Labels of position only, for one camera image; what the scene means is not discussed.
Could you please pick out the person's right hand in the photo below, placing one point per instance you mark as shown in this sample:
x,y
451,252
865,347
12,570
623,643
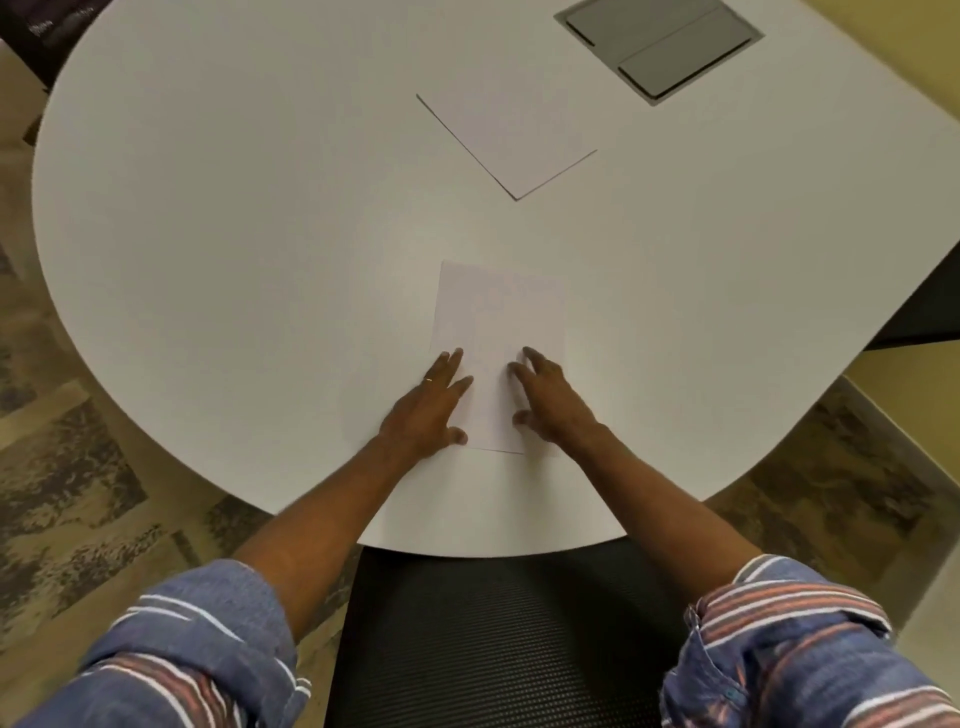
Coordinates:
x,y
559,412

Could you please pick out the person's left hand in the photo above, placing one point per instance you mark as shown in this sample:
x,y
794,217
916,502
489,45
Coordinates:
x,y
420,420

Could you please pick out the person's left thumb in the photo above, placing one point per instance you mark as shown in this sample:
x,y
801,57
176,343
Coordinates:
x,y
454,436

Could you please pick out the person's right middle finger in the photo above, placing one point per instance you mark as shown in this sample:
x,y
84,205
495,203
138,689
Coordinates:
x,y
535,358

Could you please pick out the person's left middle finger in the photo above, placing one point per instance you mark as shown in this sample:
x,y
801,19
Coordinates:
x,y
453,365

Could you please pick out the person's right thumb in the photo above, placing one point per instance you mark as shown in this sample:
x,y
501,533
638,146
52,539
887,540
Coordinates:
x,y
523,419

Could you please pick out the white paper sheet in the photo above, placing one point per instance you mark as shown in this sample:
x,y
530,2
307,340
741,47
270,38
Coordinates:
x,y
495,322
517,127

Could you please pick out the person's left forearm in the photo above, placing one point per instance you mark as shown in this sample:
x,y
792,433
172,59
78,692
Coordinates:
x,y
330,517

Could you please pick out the person's right forearm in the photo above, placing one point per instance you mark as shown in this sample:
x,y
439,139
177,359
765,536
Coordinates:
x,y
660,510

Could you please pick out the black mesh chair seat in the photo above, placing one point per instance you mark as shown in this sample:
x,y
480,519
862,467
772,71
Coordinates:
x,y
502,637

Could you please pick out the flat white paper sheet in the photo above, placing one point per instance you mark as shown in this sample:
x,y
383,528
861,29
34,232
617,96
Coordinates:
x,y
517,127

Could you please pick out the blue striped left shirt sleeve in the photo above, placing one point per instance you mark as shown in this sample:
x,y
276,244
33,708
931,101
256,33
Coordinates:
x,y
187,660

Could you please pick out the blue striped shirt sleeve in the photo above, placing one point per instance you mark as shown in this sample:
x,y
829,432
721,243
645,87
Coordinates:
x,y
795,652
187,660

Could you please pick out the blue striped right shirt sleeve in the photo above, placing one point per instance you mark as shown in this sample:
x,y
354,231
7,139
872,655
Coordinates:
x,y
795,652

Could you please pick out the black table base panel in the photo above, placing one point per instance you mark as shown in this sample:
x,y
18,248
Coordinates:
x,y
922,307

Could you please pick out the dark chair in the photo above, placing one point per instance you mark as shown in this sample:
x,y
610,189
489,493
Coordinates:
x,y
45,30

